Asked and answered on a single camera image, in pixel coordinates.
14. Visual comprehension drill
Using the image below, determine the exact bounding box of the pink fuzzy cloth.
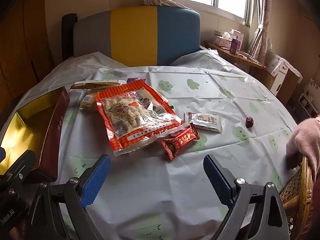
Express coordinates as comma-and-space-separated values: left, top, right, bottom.
286, 115, 319, 180

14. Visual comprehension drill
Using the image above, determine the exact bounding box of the white cardboard box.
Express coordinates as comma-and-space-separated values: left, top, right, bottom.
265, 50, 303, 96

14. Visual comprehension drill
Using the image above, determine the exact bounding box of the wicker rattan chair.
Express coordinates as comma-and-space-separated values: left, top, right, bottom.
280, 157, 319, 239

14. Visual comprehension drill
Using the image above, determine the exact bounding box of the beige cracker pack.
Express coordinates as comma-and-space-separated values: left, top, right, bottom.
79, 89, 99, 112

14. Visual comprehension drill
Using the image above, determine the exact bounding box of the purple snack packet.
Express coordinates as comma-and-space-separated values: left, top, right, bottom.
126, 77, 145, 83

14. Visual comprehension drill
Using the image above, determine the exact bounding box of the gold brown snack bag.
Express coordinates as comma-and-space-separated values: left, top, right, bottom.
70, 80, 126, 89

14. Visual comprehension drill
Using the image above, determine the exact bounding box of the red gold gift box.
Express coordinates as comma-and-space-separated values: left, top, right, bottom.
1, 87, 69, 183

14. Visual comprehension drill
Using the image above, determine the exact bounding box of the grey yellow blue headboard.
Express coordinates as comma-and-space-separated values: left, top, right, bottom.
73, 6, 200, 67

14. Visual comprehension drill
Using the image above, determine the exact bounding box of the large orange rice-cracker bag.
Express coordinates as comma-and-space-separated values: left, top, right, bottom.
95, 80, 188, 157

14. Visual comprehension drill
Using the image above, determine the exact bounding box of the tissue box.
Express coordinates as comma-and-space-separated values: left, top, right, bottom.
213, 30, 232, 49

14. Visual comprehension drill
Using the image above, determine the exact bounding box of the wooden side desk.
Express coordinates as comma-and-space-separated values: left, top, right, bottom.
204, 41, 265, 73

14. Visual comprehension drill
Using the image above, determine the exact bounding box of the red shiny snack packet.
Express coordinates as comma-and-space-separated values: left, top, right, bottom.
161, 123, 200, 160

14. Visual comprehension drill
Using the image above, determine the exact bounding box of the red jujube date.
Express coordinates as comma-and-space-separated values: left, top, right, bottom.
245, 116, 254, 128

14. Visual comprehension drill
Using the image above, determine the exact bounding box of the purple small box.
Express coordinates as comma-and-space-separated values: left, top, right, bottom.
229, 38, 241, 55

